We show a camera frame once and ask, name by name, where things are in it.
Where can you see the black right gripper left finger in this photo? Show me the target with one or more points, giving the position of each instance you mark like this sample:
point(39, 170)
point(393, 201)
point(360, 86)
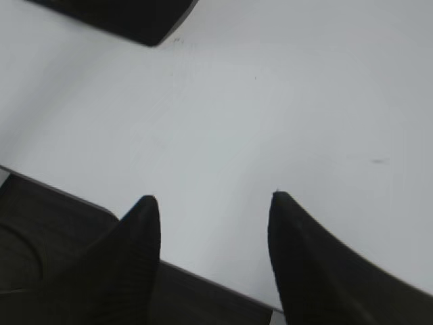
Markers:
point(112, 283)

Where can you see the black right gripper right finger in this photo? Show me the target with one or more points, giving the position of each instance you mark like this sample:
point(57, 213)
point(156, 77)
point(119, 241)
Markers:
point(322, 281)

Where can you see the black canvas tote bag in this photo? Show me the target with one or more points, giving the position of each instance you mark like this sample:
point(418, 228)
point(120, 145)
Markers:
point(147, 22)

